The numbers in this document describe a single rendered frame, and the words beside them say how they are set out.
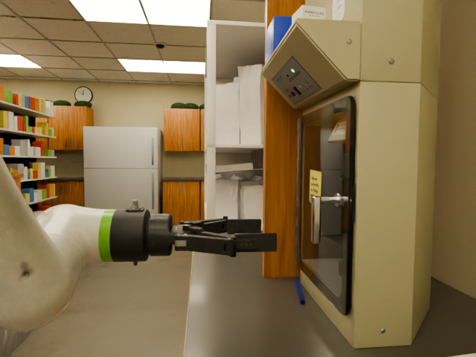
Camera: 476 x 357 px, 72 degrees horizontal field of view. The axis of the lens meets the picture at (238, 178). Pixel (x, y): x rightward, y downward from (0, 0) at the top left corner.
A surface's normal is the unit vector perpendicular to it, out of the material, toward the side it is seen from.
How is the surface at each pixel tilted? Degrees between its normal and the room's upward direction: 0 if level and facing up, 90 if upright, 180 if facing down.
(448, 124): 90
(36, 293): 90
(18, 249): 89
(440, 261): 90
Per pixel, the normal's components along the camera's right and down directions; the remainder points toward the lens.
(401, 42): 0.11, 0.05
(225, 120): -0.32, -0.01
